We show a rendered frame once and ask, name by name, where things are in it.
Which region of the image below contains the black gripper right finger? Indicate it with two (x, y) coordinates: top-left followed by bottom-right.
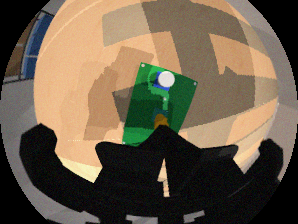
(162, 125), (239, 197)

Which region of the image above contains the green circuit board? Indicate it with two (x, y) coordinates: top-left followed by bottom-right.
(122, 61), (198, 147)

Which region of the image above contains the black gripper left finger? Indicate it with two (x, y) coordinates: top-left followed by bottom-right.
(94, 125), (166, 189)

